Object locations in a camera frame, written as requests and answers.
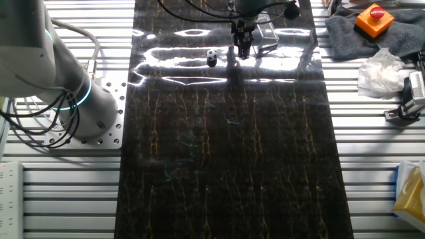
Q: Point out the orange emergency stop box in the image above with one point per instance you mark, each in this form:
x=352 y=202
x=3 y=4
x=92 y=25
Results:
x=373 y=23

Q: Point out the yellow tissue pack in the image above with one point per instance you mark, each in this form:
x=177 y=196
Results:
x=410 y=196

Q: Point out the grey cloth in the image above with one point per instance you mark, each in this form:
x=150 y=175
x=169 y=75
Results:
x=345 y=36

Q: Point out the black marble-pattern mat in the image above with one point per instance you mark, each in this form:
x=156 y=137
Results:
x=216 y=159

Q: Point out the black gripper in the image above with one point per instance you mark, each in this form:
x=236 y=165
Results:
x=244 y=28

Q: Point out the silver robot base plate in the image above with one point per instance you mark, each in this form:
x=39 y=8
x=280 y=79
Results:
x=113 y=132

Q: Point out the white power strip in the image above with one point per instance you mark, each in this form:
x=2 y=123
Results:
x=10 y=199

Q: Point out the crumpled white tissue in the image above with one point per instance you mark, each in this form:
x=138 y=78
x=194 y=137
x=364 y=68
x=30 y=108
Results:
x=382 y=76

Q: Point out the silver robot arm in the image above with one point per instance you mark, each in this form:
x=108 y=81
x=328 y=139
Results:
x=33 y=56

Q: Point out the small black-white soccer ball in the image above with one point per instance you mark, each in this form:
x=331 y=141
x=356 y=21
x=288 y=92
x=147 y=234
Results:
x=211 y=54

